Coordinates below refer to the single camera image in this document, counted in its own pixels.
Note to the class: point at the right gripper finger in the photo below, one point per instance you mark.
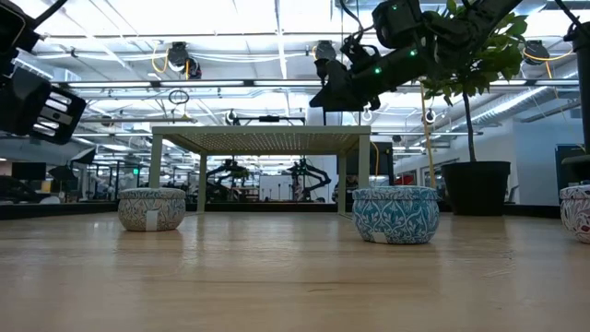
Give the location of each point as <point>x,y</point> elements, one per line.
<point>336,78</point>
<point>334,102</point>

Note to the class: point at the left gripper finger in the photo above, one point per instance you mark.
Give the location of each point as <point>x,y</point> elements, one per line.
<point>74,120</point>

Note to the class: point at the beige floral candle tin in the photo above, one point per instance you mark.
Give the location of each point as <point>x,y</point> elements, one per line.
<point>152,207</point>

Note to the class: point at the blue floral candle tin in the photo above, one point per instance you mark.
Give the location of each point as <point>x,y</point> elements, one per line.
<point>396,214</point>

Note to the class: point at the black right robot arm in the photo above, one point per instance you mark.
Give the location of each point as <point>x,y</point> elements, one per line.
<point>396,23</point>

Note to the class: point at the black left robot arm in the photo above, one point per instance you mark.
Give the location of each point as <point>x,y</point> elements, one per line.
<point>14,27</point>

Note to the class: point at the background black robot arm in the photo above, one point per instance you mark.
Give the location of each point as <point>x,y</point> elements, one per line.
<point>306,177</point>
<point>228,177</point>

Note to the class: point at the background black monitor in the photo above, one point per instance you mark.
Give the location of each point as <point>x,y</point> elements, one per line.
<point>28,170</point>

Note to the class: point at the large black screen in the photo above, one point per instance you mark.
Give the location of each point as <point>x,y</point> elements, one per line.
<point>382,159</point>

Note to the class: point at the pale green perforated metal shelf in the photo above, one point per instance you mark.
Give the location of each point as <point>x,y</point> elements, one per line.
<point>258,130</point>

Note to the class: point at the green plant in black pot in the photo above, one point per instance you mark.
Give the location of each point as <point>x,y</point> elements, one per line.
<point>475,189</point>

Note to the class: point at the background black camera mount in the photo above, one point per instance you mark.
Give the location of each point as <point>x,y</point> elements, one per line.
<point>269,118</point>

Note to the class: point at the black metal table frame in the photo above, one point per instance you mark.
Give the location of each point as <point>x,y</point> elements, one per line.
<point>69,209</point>

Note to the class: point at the silver ventilation duct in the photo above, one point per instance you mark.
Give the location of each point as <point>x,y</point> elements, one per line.
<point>507,108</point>

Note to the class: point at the black vertical post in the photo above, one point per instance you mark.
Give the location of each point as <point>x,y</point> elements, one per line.
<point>584,92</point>

